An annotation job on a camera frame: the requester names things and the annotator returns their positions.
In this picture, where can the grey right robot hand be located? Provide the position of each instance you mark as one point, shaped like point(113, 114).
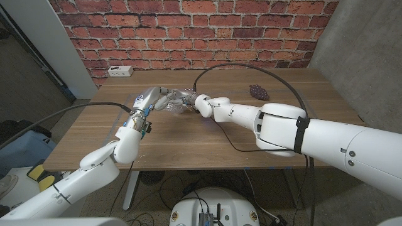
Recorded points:
point(185, 94)

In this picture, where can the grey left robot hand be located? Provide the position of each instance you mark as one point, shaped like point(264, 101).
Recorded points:
point(147, 100)

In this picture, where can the clear plastic wrap sheet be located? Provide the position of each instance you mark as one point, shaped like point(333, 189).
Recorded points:
point(175, 108)

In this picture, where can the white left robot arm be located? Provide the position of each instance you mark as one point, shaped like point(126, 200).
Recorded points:
point(94, 175)

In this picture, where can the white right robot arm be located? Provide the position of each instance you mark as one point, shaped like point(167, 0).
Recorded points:
point(314, 135)

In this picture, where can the purple toy grapes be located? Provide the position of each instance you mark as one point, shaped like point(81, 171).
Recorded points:
point(259, 92)

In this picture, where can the white power strip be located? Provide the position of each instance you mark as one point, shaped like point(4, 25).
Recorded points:
point(120, 71)

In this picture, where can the red brick printed backdrop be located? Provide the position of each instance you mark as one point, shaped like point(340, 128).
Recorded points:
point(194, 34)

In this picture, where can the round black floor object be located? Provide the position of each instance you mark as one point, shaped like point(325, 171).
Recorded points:
point(152, 177)

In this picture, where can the white table leg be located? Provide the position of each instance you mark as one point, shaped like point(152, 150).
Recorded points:
point(290, 188)
point(130, 188)

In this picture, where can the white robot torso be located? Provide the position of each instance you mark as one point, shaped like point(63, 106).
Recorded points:
point(232, 204)

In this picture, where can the dark grey door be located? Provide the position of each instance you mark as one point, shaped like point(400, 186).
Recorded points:
point(25, 84)

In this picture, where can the yellow and black foot pedal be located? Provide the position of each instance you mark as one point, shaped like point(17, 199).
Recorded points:
point(37, 175)

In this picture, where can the black power adapter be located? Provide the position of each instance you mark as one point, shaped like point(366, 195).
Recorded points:
point(281, 220)

